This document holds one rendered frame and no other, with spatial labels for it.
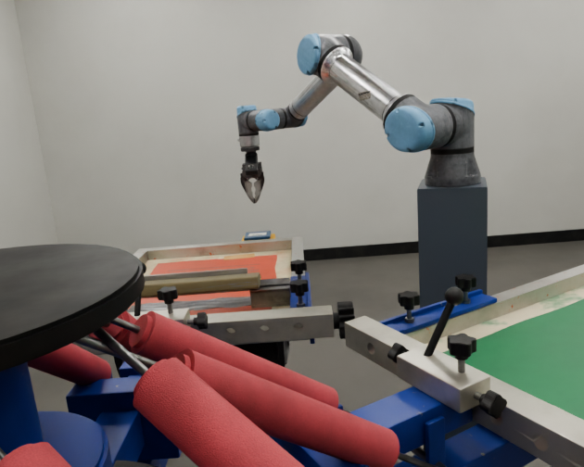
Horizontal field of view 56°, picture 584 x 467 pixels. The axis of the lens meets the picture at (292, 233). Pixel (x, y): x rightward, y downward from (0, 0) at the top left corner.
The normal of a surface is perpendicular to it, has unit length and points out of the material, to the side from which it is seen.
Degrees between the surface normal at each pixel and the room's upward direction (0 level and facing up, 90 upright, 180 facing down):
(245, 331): 90
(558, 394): 0
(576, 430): 0
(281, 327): 90
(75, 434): 0
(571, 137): 90
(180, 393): 40
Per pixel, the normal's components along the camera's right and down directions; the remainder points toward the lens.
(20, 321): -0.07, -0.97
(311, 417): 0.65, -0.25
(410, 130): -0.70, 0.29
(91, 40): 0.00, 0.23
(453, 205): -0.29, 0.25
